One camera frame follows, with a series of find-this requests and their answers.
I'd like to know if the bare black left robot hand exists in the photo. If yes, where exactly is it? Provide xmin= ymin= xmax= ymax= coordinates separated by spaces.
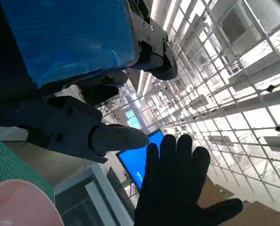
xmin=0 ymin=0 xmax=178 ymax=164

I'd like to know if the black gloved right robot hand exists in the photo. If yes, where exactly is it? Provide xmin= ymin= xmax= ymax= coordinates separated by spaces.
xmin=134 ymin=134 xmax=244 ymax=226

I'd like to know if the pink bowl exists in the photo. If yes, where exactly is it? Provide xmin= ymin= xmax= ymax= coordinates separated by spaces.
xmin=0 ymin=179 xmax=65 ymax=226

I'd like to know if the monitor with blue screen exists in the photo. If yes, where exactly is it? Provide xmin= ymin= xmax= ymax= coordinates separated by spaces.
xmin=116 ymin=129 xmax=165 ymax=190

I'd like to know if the white framed mesh panel unit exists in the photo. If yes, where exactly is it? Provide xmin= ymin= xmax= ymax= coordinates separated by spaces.
xmin=54 ymin=162 xmax=135 ymax=226

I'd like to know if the green cutting mat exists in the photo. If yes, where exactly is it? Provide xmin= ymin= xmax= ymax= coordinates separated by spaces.
xmin=0 ymin=130 xmax=55 ymax=201

